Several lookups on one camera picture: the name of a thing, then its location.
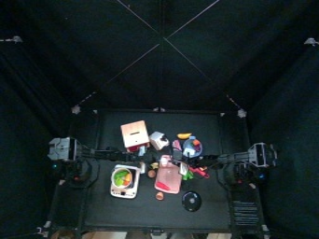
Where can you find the silver frame corner bracket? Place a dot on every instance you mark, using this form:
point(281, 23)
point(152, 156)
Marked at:
point(309, 41)
point(241, 113)
point(157, 109)
point(74, 109)
point(14, 39)

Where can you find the red toy food piece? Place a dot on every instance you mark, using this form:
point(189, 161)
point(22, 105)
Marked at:
point(162, 186)

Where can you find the black printed label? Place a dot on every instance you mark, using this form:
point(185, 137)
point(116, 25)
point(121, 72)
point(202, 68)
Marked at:
point(244, 213)

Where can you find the yellow toy fruit piece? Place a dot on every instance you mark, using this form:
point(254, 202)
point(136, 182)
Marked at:
point(201, 169)

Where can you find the red wooden drawer box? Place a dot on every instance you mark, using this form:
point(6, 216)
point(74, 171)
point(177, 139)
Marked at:
point(133, 133)

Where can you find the red white striped toy block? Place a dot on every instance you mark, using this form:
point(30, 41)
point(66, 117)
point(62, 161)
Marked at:
point(176, 144)

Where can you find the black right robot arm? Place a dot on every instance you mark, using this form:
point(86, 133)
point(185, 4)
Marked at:
point(232, 157)

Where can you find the small white toy piece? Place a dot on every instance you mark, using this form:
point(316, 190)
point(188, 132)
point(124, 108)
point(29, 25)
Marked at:
point(141, 167)
point(182, 169)

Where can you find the white toy holder box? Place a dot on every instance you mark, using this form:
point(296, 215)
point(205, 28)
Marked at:
point(156, 140)

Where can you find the black round plate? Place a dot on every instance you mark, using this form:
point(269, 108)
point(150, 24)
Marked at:
point(190, 201)

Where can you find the tan toy eggshell half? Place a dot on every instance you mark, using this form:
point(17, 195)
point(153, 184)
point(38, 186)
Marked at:
point(150, 173)
point(158, 196)

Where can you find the orange toy vegetable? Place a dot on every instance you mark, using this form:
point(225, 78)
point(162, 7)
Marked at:
point(128, 178)

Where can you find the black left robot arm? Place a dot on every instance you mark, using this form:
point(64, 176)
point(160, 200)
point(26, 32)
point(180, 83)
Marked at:
point(102, 154)

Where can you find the pink plastic tray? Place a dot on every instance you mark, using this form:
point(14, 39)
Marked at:
point(169, 177)

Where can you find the red toy utensil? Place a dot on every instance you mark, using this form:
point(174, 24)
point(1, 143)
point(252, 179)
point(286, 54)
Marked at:
point(198, 172)

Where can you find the blue grey toy pot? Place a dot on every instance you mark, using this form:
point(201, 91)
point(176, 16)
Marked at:
point(194, 151)

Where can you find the white toy egg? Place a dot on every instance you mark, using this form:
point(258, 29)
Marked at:
point(164, 160)

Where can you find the orange toy piece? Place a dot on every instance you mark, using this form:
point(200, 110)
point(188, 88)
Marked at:
point(196, 142)

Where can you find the white toy cooking pot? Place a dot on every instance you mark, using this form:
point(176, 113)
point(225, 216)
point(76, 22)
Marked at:
point(113, 179)

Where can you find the green toy starfruit slice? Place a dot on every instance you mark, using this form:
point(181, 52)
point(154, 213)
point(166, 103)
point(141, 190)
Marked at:
point(153, 165)

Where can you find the green toy vegetable piece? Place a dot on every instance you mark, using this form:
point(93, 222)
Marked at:
point(186, 176)

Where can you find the yellow toy banana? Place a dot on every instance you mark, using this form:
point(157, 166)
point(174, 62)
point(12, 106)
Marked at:
point(182, 136)

